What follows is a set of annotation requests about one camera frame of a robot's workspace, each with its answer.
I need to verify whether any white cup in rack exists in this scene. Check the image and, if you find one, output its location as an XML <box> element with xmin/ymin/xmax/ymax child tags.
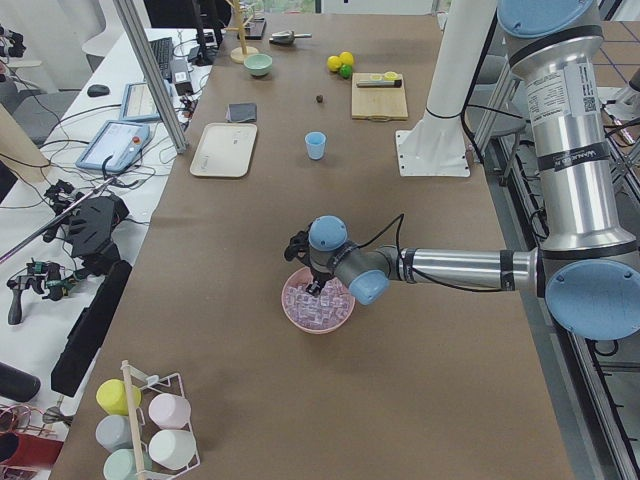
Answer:
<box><xmin>149</xmin><ymin>429</ymin><xmax>196</xmax><ymax>470</ymax></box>

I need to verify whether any aluminium frame post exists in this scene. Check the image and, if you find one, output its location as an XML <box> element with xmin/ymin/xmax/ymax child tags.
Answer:
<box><xmin>113</xmin><ymin>0</ymin><xmax>188</xmax><ymax>154</ymax></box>

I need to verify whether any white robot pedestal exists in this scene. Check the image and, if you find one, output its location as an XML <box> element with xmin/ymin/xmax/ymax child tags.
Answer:
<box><xmin>396</xmin><ymin>0</ymin><xmax>497</xmax><ymax>177</ymax></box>

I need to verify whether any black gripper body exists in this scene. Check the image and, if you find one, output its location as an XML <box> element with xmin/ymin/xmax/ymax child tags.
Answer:
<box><xmin>284</xmin><ymin>230</ymin><xmax>330</xmax><ymax>286</ymax></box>

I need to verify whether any light blue cup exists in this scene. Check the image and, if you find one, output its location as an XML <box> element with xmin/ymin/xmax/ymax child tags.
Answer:
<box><xmin>305</xmin><ymin>131</ymin><xmax>327</xmax><ymax>161</ymax></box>

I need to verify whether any yellow cup in rack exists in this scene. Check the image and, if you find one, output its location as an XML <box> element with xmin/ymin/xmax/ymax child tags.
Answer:
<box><xmin>96</xmin><ymin>379</ymin><xmax>128</xmax><ymax>416</ymax></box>

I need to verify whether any pale green cup in rack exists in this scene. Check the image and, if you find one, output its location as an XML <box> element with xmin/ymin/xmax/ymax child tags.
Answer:
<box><xmin>103</xmin><ymin>449</ymin><xmax>137</xmax><ymax>480</ymax></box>

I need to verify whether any yellow lemon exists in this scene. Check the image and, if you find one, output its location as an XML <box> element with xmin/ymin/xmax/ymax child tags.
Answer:
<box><xmin>326</xmin><ymin>55</ymin><xmax>343</xmax><ymax>73</ymax></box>
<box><xmin>339</xmin><ymin>51</ymin><xmax>355</xmax><ymax>67</ymax></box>

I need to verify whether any black camera cable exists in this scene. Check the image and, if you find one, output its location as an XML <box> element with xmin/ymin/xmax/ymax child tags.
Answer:
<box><xmin>347</xmin><ymin>213</ymin><xmax>406</xmax><ymax>251</ymax></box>

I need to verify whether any black keyboard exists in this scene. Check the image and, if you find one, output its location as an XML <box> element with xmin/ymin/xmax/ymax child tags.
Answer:
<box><xmin>149</xmin><ymin>37</ymin><xmax>173</xmax><ymax>81</ymax></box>

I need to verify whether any bamboo cutting board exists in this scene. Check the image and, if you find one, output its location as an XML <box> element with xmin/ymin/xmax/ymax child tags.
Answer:
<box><xmin>351</xmin><ymin>73</ymin><xmax>409</xmax><ymax>121</ymax></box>

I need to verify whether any wooden glass stand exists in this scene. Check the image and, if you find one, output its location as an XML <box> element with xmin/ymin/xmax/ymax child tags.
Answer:
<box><xmin>223</xmin><ymin>0</ymin><xmax>259</xmax><ymax>65</ymax></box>

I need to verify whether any cream serving tray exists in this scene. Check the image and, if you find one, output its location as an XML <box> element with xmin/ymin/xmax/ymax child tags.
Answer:
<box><xmin>190</xmin><ymin>123</ymin><xmax>258</xmax><ymax>178</ymax></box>

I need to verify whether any white wire cup rack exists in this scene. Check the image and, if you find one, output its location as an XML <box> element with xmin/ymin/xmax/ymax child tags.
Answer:
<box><xmin>121</xmin><ymin>360</ymin><xmax>201</xmax><ymax>479</ymax></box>

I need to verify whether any steel muddler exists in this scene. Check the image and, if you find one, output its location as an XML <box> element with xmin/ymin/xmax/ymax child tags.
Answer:
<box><xmin>356</xmin><ymin>79</ymin><xmax>403</xmax><ymax>88</ymax></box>

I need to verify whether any teach pendant tablet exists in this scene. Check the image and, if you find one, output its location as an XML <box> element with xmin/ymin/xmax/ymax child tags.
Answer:
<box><xmin>120</xmin><ymin>82</ymin><xmax>160</xmax><ymax>122</ymax></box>
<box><xmin>75</xmin><ymin>120</ymin><xmax>150</xmax><ymax>174</ymax></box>

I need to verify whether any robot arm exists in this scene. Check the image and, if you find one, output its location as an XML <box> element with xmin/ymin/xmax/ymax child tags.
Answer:
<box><xmin>284</xmin><ymin>1</ymin><xmax>639</xmax><ymax>341</ymax></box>

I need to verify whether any black computer mouse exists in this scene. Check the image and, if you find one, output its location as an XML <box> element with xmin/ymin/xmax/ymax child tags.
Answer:
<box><xmin>86</xmin><ymin>84</ymin><xmax>110</xmax><ymax>98</ymax></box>

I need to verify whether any pink cup in rack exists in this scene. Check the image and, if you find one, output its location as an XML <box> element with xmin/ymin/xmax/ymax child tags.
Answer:
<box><xmin>148</xmin><ymin>393</ymin><xmax>191</xmax><ymax>429</ymax></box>

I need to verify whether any pink bowl of ice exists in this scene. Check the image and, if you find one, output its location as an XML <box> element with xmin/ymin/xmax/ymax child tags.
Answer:
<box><xmin>281</xmin><ymin>267</ymin><xmax>356</xmax><ymax>334</ymax></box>

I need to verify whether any green lime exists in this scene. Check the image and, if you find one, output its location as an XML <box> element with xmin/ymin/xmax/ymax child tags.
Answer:
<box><xmin>338</xmin><ymin>64</ymin><xmax>353</xmax><ymax>79</ymax></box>

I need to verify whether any grey folded cloth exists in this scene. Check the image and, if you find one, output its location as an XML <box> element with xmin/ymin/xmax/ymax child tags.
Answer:
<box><xmin>226</xmin><ymin>102</ymin><xmax>257</xmax><ymax>123</ymax></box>

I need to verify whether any metal ice scoop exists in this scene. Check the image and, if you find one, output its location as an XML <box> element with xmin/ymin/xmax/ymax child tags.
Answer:
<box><xmin>269</xmin><ymin>30</ymin><xmax>313</xmax><ymax>46</ymax></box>

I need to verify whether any mint green bowl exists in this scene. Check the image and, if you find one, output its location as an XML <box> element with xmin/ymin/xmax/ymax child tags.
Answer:
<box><xmin>243</xmin><ymin>53</ymin><xmax>273</xmax><ymax>78</ymax></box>

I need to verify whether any grey cup in rack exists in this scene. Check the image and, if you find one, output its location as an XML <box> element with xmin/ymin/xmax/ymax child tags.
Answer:
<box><xmin>95</xmin><ymin>415</ymin><xmax>133</xmax><ymax>453</ymax></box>

